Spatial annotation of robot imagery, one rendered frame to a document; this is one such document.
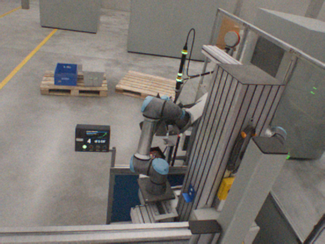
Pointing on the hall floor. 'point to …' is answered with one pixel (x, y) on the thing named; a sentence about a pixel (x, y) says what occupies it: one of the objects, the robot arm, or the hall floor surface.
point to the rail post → (109, 199)
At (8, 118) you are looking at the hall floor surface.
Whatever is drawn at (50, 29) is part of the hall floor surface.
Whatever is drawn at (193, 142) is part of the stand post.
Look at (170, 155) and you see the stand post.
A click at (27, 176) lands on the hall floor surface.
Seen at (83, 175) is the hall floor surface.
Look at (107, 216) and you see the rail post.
